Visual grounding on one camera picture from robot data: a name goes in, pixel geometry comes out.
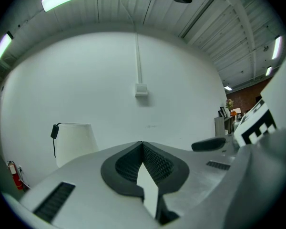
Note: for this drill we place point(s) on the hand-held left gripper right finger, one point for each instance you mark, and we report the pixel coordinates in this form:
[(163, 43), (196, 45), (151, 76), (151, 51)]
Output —
[(164, 169)]

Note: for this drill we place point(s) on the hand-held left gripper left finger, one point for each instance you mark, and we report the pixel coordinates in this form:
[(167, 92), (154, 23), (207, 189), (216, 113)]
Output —
[(126, 173)]

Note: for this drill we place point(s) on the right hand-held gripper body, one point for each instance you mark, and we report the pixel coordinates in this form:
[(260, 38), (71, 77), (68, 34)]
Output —
[(280, 96)]

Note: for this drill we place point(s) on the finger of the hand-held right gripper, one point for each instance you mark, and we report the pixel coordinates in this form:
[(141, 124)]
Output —
[(208, 144)]

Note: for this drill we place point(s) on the grey sideboard cabinet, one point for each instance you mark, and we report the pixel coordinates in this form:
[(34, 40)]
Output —
[(222, 125)]

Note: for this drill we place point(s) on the rectangular ceiling light panel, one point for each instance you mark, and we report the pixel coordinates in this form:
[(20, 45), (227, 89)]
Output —
[(2, 46), (227, 88), (276, 47), (268, 71)]

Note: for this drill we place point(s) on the orange object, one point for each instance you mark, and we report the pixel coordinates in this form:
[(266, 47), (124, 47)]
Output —
[(233, 113)]

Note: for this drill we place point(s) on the pink flower bouquet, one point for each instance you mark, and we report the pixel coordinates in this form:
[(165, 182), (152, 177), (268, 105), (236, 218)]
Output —
[(229, 103)]

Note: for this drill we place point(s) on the black power adapter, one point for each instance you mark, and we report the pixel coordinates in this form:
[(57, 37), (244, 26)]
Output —
[(54, 130)]

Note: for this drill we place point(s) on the red fire extinguisher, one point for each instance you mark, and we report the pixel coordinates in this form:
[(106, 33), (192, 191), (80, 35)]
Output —
[(16, 175)]

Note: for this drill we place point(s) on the black picture frame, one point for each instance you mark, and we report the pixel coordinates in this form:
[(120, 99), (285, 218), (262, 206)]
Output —
[(223, 111)]

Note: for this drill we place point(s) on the white wall junction box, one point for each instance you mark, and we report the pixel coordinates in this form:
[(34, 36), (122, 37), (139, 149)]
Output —
[(141, 89)]

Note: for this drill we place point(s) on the white wall conduit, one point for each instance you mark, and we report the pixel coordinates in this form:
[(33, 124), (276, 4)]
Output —
[(138, 56)]

